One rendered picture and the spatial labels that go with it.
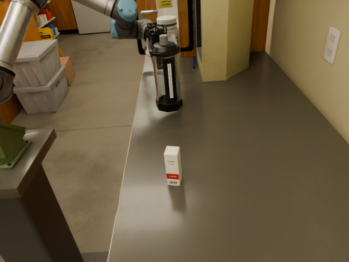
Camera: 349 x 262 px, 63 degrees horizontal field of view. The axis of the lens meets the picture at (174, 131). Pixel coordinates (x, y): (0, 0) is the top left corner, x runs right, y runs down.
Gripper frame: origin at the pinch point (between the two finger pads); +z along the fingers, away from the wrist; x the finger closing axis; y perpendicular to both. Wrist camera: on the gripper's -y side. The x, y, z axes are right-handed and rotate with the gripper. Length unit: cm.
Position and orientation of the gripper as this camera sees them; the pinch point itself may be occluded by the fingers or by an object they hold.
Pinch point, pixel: (164, 54)
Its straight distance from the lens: 102.6
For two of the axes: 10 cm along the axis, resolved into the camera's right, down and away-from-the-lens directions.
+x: 9.6, -2.1, 1.9
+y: -0.7, -8.3, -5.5
